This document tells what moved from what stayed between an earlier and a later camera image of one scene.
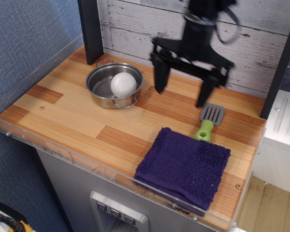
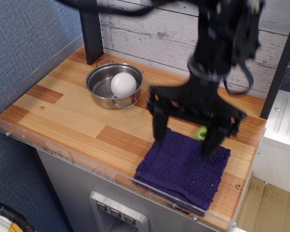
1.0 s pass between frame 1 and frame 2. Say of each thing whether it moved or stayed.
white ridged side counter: stayed
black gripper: moved
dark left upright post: stayed
